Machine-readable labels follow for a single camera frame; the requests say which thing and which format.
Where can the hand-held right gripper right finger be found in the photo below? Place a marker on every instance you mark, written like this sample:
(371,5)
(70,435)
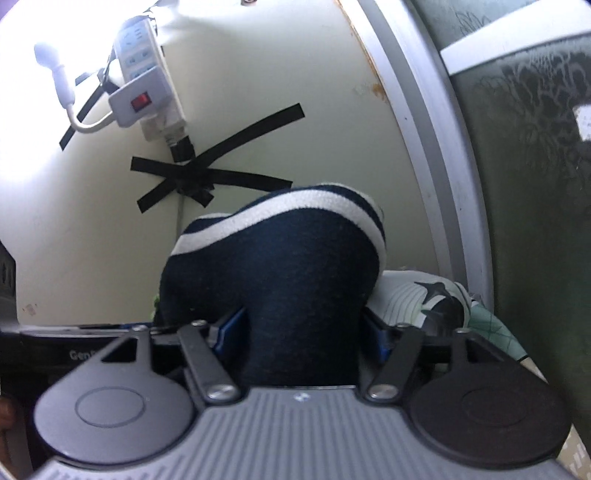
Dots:
(376,337)

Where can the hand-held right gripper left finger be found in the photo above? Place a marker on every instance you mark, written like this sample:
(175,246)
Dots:
(229,331)

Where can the black tape cross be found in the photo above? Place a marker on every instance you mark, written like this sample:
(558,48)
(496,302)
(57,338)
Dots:
(194,175)

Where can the white plug adapter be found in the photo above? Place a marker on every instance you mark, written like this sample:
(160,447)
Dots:
(60,78)

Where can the white power strip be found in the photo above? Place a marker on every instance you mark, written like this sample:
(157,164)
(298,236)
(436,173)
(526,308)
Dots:
(147,92)

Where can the grey window frame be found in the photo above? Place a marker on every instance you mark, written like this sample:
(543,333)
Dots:
(429,138)

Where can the green patterned window glass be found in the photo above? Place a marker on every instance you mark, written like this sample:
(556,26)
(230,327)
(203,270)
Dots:
(531,207)

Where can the beige zigzag bed sheet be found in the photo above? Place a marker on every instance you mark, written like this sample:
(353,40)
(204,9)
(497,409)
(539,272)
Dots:
(579,457)

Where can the black tape strip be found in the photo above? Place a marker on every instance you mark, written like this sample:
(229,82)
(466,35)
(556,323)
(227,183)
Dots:
(85,108)

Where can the navy striped sweater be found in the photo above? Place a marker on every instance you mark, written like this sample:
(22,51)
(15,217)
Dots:
(286,277)

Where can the light green patterned cloth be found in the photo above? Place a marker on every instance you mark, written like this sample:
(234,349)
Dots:
(496,327)

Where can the white printed garment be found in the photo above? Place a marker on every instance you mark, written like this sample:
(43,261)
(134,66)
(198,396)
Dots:
(406,295)

